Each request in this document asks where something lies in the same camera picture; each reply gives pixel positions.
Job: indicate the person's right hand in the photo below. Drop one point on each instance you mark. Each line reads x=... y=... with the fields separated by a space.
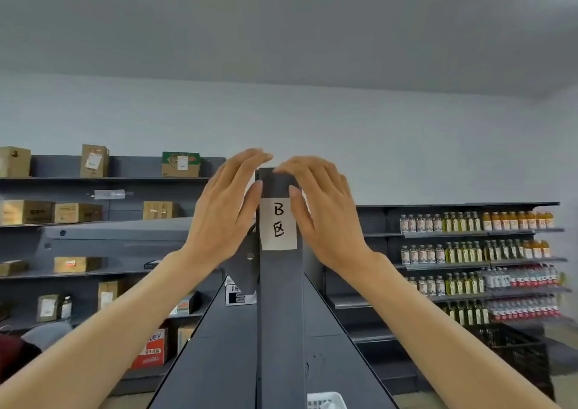
x=329 y=219

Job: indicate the large flat cardboard box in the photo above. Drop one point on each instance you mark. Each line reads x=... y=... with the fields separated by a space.
x=27 y=212

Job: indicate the green topped cardboard box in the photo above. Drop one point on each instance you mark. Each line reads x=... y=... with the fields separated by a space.
x=180 y=165

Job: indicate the white box black print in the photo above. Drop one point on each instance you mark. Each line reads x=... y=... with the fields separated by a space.
x=237 y=295

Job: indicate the upright cardboard box white label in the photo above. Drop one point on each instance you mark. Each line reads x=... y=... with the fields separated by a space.
x=107 y=295

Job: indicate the grey cloth bundle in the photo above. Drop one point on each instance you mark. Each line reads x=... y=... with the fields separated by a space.
x=47 y=334

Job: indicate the clear plastic packet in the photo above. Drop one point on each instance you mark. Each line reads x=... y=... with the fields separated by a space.
x=108 y=194

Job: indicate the red and white carton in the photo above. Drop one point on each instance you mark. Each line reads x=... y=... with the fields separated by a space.
x=151 y=350

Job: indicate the person's left forearm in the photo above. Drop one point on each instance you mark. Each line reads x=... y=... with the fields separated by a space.
x=113 y=332

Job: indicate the medium flat cardboard box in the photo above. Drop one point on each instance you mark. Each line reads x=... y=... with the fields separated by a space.
x=77 y=213

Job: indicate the person's right thumb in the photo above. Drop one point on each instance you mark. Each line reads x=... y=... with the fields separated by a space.
x=299 y=212

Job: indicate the row of orange juice bottles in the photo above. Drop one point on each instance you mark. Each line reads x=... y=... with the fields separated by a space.
x=536 y=249
x=518 y=220

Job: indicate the grey metal shelf panel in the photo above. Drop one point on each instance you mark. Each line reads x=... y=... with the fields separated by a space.
x=117 y=239

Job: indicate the low brown cardboard box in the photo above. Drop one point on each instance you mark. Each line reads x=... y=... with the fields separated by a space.
x=12 y=267

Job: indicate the person's left hand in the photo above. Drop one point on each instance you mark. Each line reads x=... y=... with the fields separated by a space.
x=221 y=214

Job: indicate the narrow brown cardboard box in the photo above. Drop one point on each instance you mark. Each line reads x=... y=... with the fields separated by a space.
x=185 y=334

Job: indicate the dark grey gondola shelf unit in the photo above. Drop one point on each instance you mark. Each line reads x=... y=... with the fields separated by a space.
x=280 y=323

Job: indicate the olive cardboard box white label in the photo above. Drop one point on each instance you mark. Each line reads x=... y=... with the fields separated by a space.
x=48 y=308

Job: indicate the row of white label bottles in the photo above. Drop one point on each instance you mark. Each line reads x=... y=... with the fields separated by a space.
x=421 y=224
x=422 y=255
x=429 y=285

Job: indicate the person's left thumb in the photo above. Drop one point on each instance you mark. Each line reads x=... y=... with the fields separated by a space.
x=253 y=205

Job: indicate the person's right forearm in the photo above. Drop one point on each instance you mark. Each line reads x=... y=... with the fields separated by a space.
x=433 y=341

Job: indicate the row of green bottles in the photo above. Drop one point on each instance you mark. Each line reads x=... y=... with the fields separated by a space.
x=483 y=251
x=464 y=283
x=467 y=314
x=461 y=222

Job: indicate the small clear bottle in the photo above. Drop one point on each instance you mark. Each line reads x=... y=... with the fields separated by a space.
x=66 y=308

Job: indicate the tall cardboard box white label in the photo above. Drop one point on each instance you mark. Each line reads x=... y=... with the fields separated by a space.
x=95 y=161

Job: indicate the small black flat item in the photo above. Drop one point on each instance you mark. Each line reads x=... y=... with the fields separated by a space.
x=152 y=264

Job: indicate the plain brown cardboard box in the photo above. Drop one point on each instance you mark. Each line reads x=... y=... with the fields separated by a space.
x=14 y=162

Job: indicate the flat cardboard box red label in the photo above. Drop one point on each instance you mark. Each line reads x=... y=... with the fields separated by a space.
x=76 y=264

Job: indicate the white handwritten paper label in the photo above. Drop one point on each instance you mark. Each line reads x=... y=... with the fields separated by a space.
x=277 y=225

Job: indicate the row of red label water bottles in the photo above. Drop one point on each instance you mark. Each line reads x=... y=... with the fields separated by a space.
x=526 y=308
x=524 y=276

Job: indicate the black plastic crate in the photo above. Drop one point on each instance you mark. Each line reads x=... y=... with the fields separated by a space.
x=519 y=354

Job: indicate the dark red cloth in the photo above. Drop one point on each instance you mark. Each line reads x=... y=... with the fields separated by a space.
x=16 y=354

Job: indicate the white plastic basket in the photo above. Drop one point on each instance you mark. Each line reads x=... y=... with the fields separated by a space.
x=326 y=401

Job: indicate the small taped cardboard box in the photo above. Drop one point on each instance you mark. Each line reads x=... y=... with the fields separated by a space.
x=160 y=210

